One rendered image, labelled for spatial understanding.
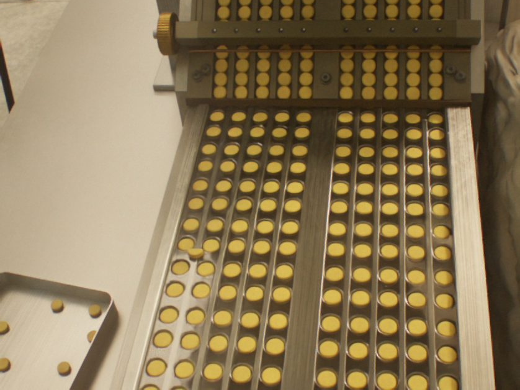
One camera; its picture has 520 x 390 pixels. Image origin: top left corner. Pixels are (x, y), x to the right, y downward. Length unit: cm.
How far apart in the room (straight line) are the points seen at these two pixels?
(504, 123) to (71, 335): 40
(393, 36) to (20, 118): 48
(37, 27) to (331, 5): 207
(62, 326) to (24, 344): 4
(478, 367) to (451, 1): 30
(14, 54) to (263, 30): 198
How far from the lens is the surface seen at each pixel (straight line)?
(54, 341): 69
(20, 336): 71
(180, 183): 56
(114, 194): 79
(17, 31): 266
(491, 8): 98
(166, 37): 61
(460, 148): 58
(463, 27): 60
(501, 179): 57
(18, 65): 250
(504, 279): 54
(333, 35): 60
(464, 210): 53
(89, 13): 107
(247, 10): 64
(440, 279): 50
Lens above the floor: 134
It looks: 45 degrees down
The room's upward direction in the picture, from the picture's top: 8 degrees counter-clockwise
